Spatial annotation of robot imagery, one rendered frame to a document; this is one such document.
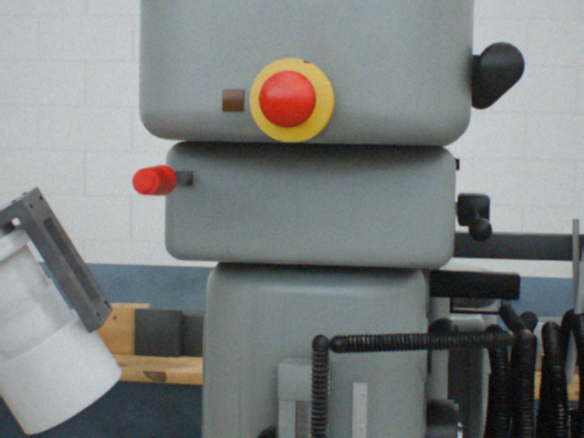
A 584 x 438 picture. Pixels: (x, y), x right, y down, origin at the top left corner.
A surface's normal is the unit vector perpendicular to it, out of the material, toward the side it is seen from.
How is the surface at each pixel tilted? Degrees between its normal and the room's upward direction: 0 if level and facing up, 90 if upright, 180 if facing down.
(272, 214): 90
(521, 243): 90
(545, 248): 90
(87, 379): 77
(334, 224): 90
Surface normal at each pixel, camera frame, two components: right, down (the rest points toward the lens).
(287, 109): -0.11, 0.13
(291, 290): -0.11, -0.08
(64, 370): 0.39, -0.04
